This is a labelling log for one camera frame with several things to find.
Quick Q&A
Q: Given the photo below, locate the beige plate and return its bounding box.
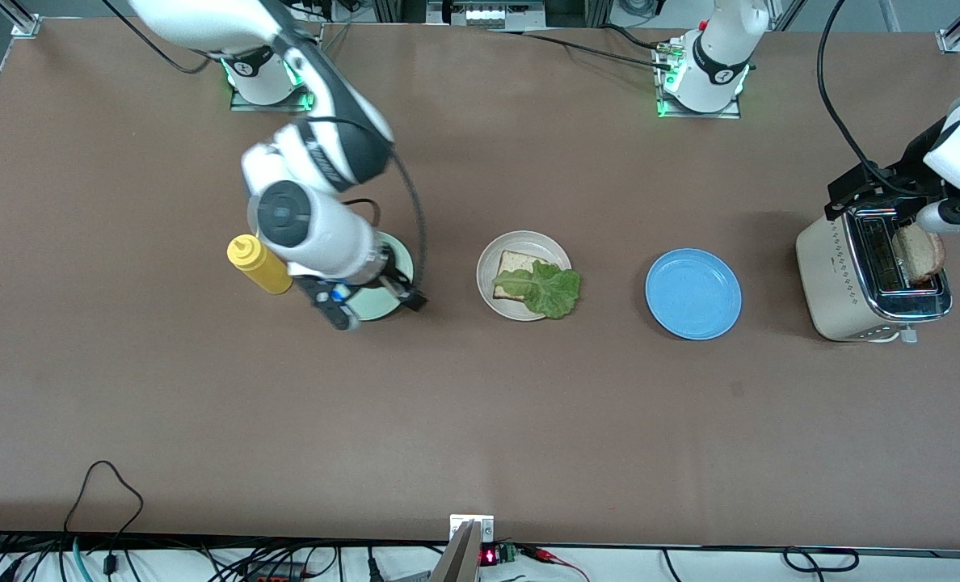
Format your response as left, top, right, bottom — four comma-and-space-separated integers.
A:
477, 230, 574, 322

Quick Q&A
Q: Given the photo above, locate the device with white lights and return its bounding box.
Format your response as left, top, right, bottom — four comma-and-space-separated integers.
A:
427, 0, 545, 29

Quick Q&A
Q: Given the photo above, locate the toasted bread slice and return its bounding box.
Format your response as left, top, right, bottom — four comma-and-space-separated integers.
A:
493, 250, 558, 304
891, 224, 947, 285

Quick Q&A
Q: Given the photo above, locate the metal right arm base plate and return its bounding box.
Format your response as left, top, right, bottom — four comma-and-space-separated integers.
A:
229, 24, 320, 112

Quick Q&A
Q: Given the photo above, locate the black coiled cable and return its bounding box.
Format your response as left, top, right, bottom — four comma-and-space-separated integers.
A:
783, 547, 861, 575

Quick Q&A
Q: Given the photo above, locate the red clip lead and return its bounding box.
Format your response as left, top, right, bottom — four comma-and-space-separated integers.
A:
519, 545, 590, 582

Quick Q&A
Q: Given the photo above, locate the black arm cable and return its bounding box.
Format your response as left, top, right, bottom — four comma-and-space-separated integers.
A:
100, 0, 428, 292
817, 0, 933, 199

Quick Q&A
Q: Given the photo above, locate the short black table cable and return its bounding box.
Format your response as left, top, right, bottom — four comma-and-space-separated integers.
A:
600, 23, 668, 53

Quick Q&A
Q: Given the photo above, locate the pale green plate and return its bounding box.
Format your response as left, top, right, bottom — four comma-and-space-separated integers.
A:
349, 231, 415, 322

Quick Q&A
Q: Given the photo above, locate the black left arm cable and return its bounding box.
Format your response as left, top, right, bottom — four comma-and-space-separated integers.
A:
817, 0, 933, 199

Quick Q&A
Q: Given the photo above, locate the beige chrome toaster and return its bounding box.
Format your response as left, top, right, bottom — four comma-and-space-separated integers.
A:
795, 198, 954, 344

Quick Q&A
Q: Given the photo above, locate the long black table cable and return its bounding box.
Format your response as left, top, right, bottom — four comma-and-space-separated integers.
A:
486, 27, 675, 72

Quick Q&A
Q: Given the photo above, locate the yellow mustard squeeze bottle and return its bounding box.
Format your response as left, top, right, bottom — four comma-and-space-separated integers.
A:
227, 234, 294, 296

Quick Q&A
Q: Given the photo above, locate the green lettuce leaf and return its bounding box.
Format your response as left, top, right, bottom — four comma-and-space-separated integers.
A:
492, 259, 582, 320

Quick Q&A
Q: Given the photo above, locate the black looped cable with plug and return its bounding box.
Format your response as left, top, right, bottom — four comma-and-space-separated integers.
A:
64, 461, 145, 579

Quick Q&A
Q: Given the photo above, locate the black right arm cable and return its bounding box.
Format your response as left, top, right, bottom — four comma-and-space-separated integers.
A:
100, 0, 428, 292

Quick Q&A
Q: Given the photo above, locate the blue plate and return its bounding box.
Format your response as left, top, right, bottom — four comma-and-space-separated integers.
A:
645, 248, 743, 341

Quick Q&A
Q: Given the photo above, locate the grey metal camera bracket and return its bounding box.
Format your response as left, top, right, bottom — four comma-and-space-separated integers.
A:
427, 514, 495, 582

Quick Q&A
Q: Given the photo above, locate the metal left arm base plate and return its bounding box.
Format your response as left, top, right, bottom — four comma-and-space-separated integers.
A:
656, 40, 743, 120

